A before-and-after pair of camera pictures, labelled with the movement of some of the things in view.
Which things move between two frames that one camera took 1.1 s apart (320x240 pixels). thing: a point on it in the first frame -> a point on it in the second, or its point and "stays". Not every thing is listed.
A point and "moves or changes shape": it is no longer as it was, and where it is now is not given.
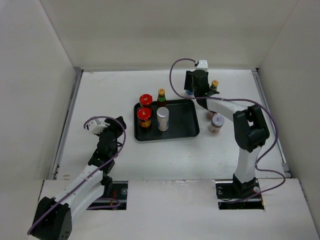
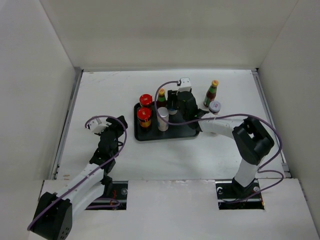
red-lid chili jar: x=145 y=100 stays
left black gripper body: x=116 y=130 stays
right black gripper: x=188 y=80 -> x=172 y=96
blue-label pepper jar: x=189 y=92 moves or changes shape
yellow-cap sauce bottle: x=161 y=100 stays
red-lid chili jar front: x=144 y=114 stays
